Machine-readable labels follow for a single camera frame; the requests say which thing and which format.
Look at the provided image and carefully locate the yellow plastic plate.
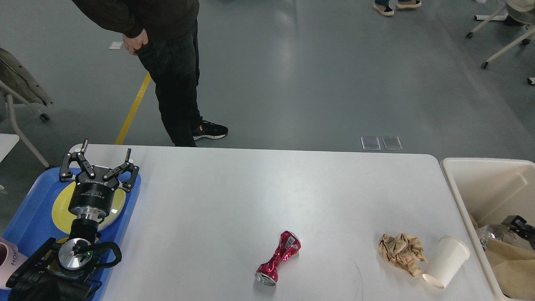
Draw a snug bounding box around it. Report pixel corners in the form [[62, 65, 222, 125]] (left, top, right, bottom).
[[52, 182, 126, 211]]

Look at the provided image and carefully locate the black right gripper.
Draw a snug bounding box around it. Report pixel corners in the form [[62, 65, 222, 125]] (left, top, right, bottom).
[[501, 215, 535, 251]]

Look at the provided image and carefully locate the white chair base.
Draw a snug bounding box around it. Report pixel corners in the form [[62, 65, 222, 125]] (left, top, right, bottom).
[[466, 0, 535, 87]]

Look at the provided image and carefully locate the person's hand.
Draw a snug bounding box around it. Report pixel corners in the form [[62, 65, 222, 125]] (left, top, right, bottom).
[[122, 29, 149, 56]]

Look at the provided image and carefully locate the foil sheet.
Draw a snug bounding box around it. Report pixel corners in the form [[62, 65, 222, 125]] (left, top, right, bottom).
[[476, 224, 522, 251]]

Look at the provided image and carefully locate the beige plastic bin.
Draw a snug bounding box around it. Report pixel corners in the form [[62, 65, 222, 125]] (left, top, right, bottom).
[[440, 158, 535, 301]]

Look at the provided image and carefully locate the crushed red can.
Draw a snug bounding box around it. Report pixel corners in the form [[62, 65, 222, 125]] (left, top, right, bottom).
[[255, 230, 301, 286]]

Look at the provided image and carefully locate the brown paper bag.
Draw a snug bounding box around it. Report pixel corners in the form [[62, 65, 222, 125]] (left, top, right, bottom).
[[470, 217, 535, 301]]

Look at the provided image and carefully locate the pink HOME mug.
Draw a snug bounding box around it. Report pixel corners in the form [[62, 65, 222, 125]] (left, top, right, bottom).
[[0, 237, 28, 290]]

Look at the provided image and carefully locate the person in blue jeans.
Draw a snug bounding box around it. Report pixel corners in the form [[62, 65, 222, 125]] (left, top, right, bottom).
[[373, 0, 422, 17]]

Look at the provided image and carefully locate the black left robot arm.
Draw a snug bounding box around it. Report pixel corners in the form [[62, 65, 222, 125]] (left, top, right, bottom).
[[1, 140, 140, 301]]

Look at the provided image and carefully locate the person in black clothes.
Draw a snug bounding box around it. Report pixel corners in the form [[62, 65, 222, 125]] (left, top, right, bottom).
[[74, 0, 229, 147]]

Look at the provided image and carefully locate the chair with olive jacket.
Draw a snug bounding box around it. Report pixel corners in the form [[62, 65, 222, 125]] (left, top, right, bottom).
[[0, 48, 53, 169]]

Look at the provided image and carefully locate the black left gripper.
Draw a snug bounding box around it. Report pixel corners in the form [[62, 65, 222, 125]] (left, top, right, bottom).
[[59, 140, 140, 220]]

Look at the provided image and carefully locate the brown paper ball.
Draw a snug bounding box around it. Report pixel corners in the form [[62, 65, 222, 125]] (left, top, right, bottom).
[[378, 234, 427, 278]]

